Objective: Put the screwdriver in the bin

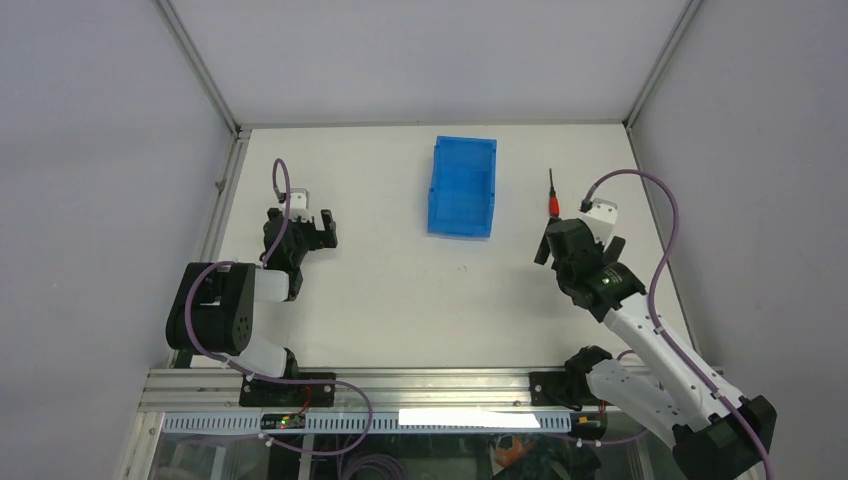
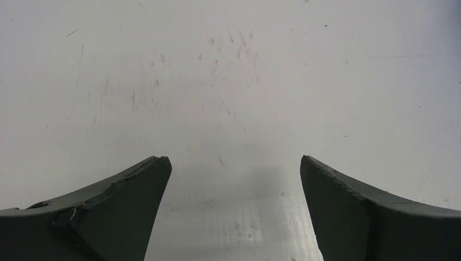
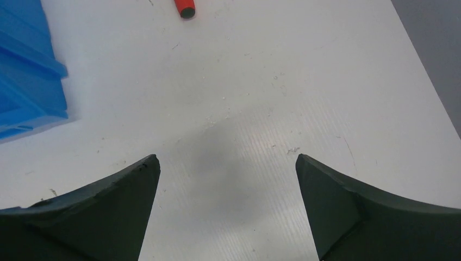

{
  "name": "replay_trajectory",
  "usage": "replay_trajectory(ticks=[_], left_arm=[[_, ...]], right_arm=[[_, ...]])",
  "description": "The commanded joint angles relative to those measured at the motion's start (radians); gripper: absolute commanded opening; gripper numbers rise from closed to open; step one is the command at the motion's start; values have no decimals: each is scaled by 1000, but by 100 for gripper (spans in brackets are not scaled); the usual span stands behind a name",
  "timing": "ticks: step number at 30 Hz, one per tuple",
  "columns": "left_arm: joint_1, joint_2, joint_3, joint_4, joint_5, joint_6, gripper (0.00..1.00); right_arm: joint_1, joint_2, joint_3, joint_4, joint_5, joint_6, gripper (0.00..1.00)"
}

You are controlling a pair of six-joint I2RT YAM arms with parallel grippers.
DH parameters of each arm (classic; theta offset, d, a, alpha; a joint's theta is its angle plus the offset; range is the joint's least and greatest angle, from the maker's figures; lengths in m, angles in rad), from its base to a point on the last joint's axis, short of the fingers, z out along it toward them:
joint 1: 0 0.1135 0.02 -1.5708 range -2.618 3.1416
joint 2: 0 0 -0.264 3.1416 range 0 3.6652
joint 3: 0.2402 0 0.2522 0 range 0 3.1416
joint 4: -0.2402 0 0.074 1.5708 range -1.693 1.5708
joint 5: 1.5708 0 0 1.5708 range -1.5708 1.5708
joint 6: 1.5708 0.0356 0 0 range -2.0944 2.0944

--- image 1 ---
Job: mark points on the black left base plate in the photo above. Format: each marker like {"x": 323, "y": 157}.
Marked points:
{"x": 319, "y": 393}

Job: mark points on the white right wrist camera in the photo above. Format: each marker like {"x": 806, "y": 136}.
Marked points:
{"x": 600, "y": 216}

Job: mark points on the white slotted cable duct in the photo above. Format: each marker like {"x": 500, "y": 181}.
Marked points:
{"x": 404, "y": 421}

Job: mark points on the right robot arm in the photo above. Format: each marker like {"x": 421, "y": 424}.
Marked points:
{"x": 713, "y": 430}

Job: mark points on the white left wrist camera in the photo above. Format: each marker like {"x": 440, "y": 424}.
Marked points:
{"x": 296, "y": 202}

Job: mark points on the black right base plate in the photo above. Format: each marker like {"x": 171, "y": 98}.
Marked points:
{"x": 560, "y": 388}

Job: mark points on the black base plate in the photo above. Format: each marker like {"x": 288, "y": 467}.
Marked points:
{"x": 319, "y": 393}
{"x": 560, "y": 388}

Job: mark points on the blue plastic bin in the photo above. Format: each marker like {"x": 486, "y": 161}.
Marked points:
{"x": 461, "y": 196}

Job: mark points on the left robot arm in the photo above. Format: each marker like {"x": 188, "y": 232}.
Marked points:
{"x": 212, "y": 313}

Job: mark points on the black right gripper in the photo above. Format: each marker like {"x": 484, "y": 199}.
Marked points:
{"x": 612, "y": 251}

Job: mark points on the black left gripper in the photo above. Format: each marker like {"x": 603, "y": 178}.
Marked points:
{"x": 319, "y": 238}

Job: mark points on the red black screwdriver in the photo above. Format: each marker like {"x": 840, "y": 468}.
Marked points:
{"x": 553, "y": 203}

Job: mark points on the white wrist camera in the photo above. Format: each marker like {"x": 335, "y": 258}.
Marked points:
{"x": 296, "y": 202}
{"x": 600, "y": 216}

